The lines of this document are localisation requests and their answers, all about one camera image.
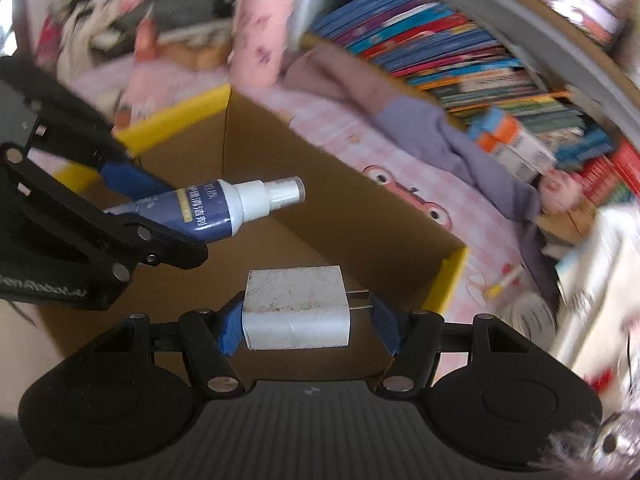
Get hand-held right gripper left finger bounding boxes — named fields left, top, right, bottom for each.
left=110, top=291, right=248, bottom=396

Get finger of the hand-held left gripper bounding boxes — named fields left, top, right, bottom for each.
left=0, top=142, right=209, bottom=282
left=0, top=57, right=176, bottom=204

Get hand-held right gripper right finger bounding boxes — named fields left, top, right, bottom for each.
left=371, top=295, right=525, bottom=396

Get white charger plug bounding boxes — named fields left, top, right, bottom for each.
left=241, top=266, right=373, bottom=351

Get blue white spray bottle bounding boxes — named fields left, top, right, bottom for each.
left=102, top=176, right=307, bottom=246

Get yellow cardboard box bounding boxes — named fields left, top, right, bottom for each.
left=37, top=82, right=471, bottom=381

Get pink checkered cloth desktop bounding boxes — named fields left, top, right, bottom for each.
left=65, top=60, right=561, bottom=361

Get wooden chessboard box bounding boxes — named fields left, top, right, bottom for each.
left=157, top=40, right=233, bottom=73

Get white tape roll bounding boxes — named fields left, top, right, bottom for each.
left=500, top=292, right=557, bottom=348

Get orange pink toy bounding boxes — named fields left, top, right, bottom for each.
left=134, top=7, right=163, bottom=63

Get pink cylinder pen holder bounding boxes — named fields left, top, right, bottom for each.
left=229, top=0, right=296, bottom=93

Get purple cloth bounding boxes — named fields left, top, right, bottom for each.
left=282, top=42, right=561, bottom=311

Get stack of white papers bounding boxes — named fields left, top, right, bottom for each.
left=550, top=205, right=640, bottom=376

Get pink pig plush toy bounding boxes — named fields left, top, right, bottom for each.
left=537, top=167, right=588, bottom=211

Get orange blue small box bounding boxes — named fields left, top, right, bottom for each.
left=467, top=107, right=558, bottom=183

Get grey fluffy charm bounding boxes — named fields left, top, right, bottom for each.
left=540, top=410, right=640, bottom=476

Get thick red books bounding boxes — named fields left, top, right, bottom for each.
left=575, top=137, right=640, bottom=206

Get row of colourful books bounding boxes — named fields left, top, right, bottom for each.
left=310, top=0, right=616, bottom=161

